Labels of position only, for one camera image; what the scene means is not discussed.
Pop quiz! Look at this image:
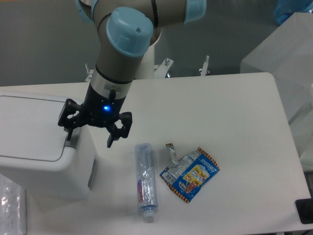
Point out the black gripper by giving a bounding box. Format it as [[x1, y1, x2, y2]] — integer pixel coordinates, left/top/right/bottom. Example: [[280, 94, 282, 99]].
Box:
[[58, 85, 133, 148]]

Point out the white push-top trash can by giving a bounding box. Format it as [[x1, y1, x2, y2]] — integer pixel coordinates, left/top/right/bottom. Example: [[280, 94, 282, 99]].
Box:
[[0, 91, 97, 199]]

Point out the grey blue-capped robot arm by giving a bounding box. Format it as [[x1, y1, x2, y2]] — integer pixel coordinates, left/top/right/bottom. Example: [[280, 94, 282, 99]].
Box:
[[58, 0, 207, 147]]

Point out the crushed clear plastic bottle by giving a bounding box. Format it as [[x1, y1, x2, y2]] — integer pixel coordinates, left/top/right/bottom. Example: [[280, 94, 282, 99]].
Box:
[[134, 143, 158, 223]]

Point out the blue foil snack wrapper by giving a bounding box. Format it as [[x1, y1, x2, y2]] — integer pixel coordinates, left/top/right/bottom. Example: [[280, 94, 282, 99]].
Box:
[[159, 143, 220, 203]]

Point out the clear plastic sheet left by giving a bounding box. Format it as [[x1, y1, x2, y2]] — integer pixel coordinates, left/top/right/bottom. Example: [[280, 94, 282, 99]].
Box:
[[0, 175, 27, 235]]

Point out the blue water bottle corner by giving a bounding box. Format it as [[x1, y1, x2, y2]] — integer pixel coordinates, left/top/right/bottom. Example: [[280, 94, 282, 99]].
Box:
[[273, 0, 313, 25]]

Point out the black device table corner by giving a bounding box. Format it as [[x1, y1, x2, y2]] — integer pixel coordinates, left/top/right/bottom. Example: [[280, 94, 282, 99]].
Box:
[[295, 198, 313, 224]]

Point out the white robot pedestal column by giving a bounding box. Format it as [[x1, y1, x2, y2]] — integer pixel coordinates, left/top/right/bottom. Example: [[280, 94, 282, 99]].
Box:
[[135, 28, 161, 80]]

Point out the white pedestal base frame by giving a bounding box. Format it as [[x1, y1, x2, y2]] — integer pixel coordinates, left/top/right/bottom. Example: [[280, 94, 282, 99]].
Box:
[[85, 55, 210, 82]]

